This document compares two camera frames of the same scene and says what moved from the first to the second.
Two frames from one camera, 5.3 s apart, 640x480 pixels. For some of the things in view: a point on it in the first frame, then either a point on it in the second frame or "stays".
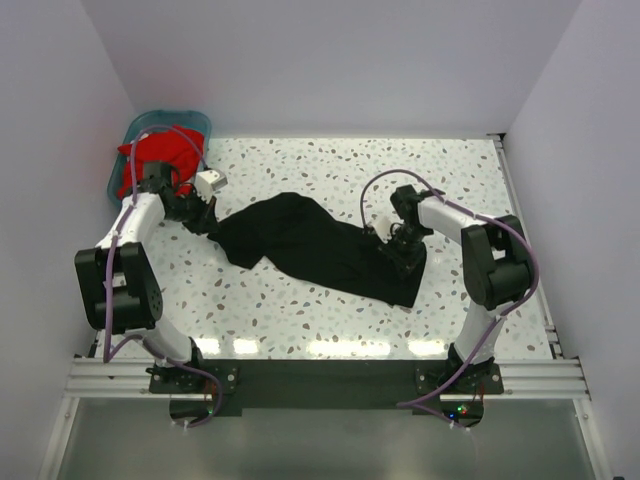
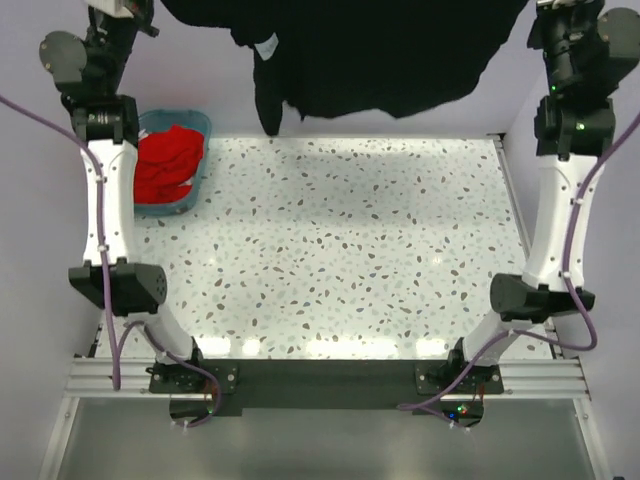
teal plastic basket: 149,121 stays
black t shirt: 295,236 -> 390,58
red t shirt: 181,150 stays
